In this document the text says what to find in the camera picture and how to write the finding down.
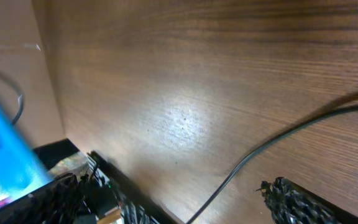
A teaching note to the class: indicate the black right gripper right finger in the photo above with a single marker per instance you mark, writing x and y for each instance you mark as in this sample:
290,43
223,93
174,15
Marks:
290,203

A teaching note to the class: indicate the black table edge rail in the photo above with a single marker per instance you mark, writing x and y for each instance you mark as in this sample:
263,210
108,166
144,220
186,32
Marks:
117,188

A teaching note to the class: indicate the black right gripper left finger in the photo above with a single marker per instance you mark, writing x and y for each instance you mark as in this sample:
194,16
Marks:
56,202

